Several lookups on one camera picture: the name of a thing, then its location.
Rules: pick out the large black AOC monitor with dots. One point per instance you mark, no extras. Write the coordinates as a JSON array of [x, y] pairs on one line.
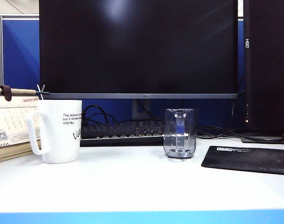
[[137, 46]]

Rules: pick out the white ceramic cup with text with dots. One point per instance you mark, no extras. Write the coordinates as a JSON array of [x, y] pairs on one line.
[[58, 140]]

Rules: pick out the transparent plastic cup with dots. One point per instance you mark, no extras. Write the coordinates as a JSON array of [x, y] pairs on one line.
[[180, 140]]

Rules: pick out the black keyboard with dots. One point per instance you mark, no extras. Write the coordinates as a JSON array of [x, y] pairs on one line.
[[121, 133]]

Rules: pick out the black HSO monitor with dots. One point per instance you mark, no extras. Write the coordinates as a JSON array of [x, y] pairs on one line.
[[268, 70]]

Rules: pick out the grey monitor stand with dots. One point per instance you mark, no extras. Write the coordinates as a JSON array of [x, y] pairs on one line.
[[136, 112]]

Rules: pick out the grey partition post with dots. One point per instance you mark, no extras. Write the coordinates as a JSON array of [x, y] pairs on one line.
[[0, 46]]

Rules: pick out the black mouse pad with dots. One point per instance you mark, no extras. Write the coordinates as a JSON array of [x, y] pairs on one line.
[[249, 159]]

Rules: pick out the beige desk calendar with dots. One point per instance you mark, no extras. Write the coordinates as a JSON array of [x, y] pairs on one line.
[[11, 121]]

